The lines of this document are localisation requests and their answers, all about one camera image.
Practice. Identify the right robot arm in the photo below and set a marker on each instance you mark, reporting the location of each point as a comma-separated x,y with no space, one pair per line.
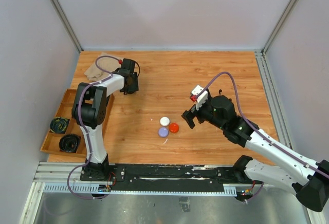
303,177

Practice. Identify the white round charging case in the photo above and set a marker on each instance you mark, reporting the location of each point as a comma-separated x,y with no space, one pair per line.
164,121

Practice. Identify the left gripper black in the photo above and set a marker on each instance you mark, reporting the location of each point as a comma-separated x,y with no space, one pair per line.
134,87

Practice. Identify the orange round charging case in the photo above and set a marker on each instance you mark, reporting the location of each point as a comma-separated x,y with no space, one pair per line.
173,128

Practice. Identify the purple round charging case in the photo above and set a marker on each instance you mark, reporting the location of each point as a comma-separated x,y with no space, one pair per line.
163,132

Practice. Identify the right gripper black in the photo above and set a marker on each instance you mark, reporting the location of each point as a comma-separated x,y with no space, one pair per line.
189,115

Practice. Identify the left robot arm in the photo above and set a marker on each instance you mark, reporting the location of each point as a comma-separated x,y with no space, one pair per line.
89,111

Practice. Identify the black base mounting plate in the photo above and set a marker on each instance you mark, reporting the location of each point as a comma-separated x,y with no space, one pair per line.
165,178

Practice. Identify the wooden compartment tray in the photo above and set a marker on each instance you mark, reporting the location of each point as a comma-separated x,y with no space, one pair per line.
61,125

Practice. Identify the beige folded cloth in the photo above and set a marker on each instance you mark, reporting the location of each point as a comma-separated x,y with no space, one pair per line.
107,63

